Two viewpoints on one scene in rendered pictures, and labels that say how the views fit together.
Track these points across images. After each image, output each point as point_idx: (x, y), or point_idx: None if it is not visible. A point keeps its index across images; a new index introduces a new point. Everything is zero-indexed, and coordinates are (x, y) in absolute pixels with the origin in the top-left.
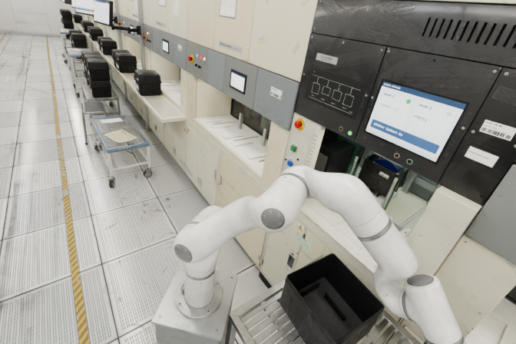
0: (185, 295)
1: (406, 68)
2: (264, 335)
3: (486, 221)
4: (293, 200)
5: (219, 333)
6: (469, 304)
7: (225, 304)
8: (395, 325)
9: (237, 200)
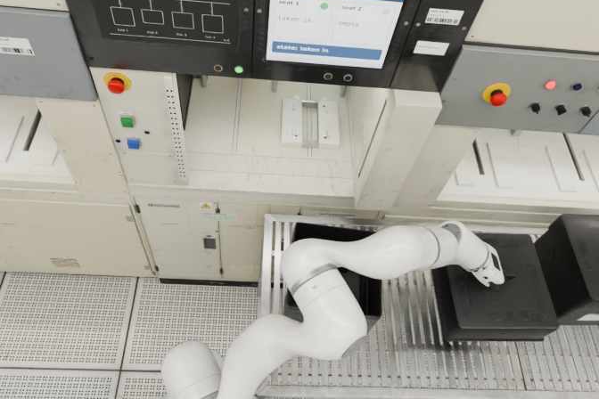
0: None
1: None
2: (305, 369)
3: (446, 105)
4: (356, 309)
5: None
6: (439, 170)
7: None
8: (380, 225)
9: (252, 344)
